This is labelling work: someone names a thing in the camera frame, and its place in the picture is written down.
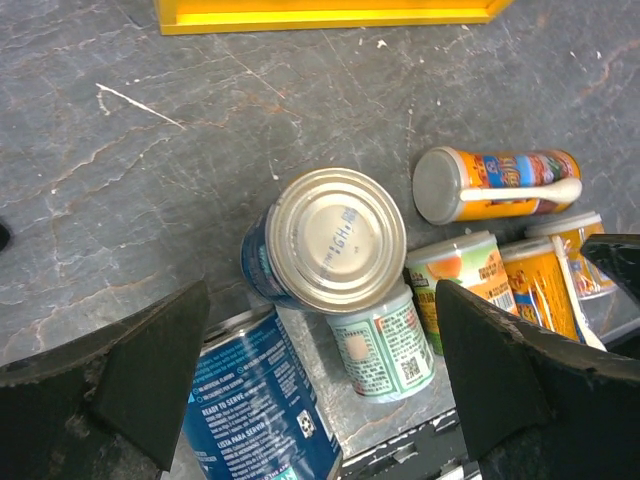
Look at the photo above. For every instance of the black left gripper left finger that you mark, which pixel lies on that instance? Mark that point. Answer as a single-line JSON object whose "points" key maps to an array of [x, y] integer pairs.
{"points": [[107, 405]]}

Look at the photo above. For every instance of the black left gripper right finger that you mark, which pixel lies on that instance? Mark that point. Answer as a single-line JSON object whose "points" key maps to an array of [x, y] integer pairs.
{"points": [[534, 404]]}

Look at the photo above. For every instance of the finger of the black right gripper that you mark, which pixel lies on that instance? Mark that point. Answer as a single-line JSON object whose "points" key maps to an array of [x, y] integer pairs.
{"points": [[618, 256]]}

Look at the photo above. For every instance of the green label small can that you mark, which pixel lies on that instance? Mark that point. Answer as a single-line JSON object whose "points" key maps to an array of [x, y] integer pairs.
{"points": [[384, 349]]}

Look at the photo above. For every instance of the tall orange can with spoon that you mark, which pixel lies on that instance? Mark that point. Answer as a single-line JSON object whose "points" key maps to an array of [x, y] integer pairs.
{"points": [[450, 185]]}

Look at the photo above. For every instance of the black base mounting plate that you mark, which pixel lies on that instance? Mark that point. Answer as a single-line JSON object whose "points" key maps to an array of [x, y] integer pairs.
{"points": [[433, 450]]}

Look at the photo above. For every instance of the blue soup can with noodles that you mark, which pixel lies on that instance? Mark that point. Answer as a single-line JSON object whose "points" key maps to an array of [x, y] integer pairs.
{"points": [[334, 242]]}

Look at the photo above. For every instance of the yellow wooden box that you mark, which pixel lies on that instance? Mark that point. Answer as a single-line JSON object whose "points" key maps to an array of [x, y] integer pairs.
{"points": [[200, 17]]}

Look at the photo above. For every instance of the orange fruit label can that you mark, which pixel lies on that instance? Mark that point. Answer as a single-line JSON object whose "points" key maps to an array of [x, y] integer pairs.
{"points": [[472, 261]]}

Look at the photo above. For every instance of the orange can far right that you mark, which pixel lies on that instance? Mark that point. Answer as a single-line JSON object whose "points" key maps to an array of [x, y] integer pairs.
{"points": [[588, 280]]}

